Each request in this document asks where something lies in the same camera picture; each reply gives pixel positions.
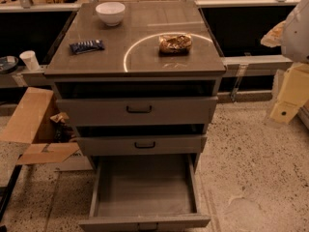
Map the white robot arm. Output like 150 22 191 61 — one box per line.
261 0 309 125

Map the white paper cup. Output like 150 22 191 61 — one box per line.
19 50 40 71

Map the top grey drawer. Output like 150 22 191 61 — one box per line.
57 97 217 127

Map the bottom grey open drawer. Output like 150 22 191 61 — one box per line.
79 155 210 232

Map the white ceramic bowl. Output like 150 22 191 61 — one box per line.
96 2 126 26

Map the grey drawer cabinet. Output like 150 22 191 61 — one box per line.
43 0 227 172

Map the dark round lid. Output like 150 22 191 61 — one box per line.
0 56 18 74

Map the middle grey drawer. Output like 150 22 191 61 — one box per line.
77 134 207 156

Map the brown cardboard box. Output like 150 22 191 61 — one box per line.
0 87 93 171

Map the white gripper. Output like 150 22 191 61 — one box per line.
268 63 309 124

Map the dark blue snack bar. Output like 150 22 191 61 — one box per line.
70 40 105 54

